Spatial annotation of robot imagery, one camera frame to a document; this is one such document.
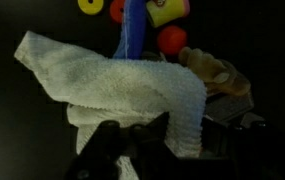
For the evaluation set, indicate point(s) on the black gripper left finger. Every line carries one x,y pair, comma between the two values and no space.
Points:
97,153

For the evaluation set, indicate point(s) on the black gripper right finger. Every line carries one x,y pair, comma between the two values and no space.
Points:
152,150

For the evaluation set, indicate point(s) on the white terry towel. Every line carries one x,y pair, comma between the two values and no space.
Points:
115,83

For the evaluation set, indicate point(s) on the short black block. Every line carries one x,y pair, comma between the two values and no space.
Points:
227,106

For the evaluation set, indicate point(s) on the brown plush toy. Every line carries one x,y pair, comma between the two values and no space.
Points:
215,71

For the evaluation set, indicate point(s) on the red ball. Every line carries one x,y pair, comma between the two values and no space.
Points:
172,40

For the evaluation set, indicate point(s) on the blue plush toy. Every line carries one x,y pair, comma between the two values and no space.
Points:
133,26

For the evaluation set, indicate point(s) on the yellow toy cup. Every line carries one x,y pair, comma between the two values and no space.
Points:
167,11

